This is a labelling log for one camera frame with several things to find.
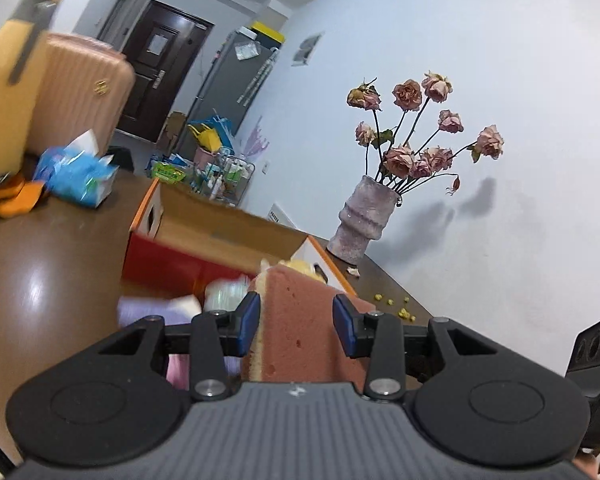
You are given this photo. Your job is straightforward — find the blue and yellow bag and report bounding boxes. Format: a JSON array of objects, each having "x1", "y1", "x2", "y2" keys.
[{"x1": 186, "y1": 115, "x2": 237, "y2": 153}]

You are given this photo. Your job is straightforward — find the scattered yellow flower bits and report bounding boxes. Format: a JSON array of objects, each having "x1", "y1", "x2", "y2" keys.
[{"x1": 372, "y1": 292, "x2": 417, "y2": 322}]

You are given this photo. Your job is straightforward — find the pink sponge block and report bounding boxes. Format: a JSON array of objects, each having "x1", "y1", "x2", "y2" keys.
[{"x1": 240, "y1": 262, "x2": 391, "y2": 386}]

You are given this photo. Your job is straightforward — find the wall electrical panel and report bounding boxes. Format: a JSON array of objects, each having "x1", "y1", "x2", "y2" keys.
[{"x1": 291, "y1": 32, "x2": 325, "y2": 67}]

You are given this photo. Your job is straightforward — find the green packet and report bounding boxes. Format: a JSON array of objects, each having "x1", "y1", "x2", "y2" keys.
[{"x1": 151, "y1": 160, "x2": 187, "y2": 184}]

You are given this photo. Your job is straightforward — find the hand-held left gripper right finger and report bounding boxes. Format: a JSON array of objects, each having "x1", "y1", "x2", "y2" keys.
[{"x1": 332, "y1": 294, "x2": 502, "y2": 402}]

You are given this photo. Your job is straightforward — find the purple wall decoration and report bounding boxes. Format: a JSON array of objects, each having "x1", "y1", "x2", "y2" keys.
[{"x1": 245, "y1": 116, "x2": 271, "y2": 158}]

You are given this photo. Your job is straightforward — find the brown cardboard carton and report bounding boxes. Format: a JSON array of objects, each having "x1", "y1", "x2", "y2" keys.
[{"x1": 159, "y1": 111, "x2": 188, "y2": 156}]

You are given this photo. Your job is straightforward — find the wire cart of bottles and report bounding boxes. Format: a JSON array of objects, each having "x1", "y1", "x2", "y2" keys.
[{"x1": 190, "y1": 146, "x2": 257, "y2": 208}]

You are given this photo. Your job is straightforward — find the bag of cotton pads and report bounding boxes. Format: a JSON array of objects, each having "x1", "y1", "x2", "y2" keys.
[{"x1": 203, "y1": 275, "x2": 251, "y2": 313}]

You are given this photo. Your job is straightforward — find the pink ribbed ceramic vase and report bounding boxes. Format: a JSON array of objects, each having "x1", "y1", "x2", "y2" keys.
[{"x1": 326, "y1": 175, "x2": 403, "y2": 266}]

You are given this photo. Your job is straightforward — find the pink ribbed suitcase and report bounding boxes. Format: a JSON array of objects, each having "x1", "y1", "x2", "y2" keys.
[{"x1": 25, "y1": 31, "x2": 137, "y2": 157}]

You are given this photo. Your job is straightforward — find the red cardboard box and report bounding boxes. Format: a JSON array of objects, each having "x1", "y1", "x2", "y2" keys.
[{"x1": 122, "y1": 177, "x2": 358, "y2": 313}]

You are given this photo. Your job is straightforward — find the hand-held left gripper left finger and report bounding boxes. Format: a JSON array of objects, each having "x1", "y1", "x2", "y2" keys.
[{"x1": 96, "y1": 292, "x2": 262, "y2": 402}]

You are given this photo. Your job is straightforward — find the grey refrigerator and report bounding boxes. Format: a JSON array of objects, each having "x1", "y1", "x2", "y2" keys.
[{"x1": 176, "y1": 29, "x2": 281, "y2": 161}]

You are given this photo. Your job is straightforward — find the blue tissue pack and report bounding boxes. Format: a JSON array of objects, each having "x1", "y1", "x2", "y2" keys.
[{"x1": 32, "y1": 129, "x2": 121, "y2": 209}]

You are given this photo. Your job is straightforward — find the dark brown door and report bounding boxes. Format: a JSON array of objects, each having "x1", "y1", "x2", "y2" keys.
[{"x1": 117, "y1": 0, "x2": 216, "y2": 143}]

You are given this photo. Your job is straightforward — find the orange cloth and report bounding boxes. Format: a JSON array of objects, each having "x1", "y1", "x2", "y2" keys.
[{"x1": 0, "y1": 176, "x2": 48, "y2": 223}]

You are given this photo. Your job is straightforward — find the dried pink rose bouquet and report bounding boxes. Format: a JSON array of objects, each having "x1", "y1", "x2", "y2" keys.
[{"x1": 346, "y1": 71, "x2": 506, "y2": 198}]

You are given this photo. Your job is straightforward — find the white makeup sponge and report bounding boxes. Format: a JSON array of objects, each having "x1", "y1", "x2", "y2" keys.
[{"x1": 167, "y1": 294, "x2": 203, "y2": 322}]

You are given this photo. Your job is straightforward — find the yellow plush toy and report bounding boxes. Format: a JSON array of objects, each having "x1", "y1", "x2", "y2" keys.
[{"x1": 260, "y1": 257, "x2": 329, "y2": 285}]

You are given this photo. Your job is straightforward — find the yellow and black box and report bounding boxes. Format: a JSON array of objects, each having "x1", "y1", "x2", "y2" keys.
[{"x1": 249, "y1": 20, "x2": 286, "y2": 47}]

